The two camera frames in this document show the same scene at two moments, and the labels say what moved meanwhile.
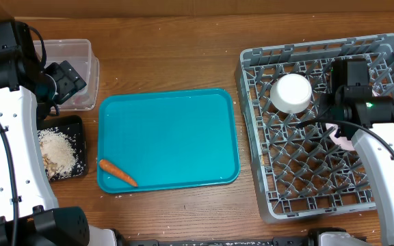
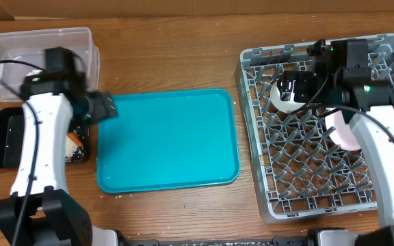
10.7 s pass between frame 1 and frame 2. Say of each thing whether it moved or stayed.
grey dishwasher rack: stayed
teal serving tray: stayed
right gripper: moved
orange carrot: moved
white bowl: stayed
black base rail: stayed
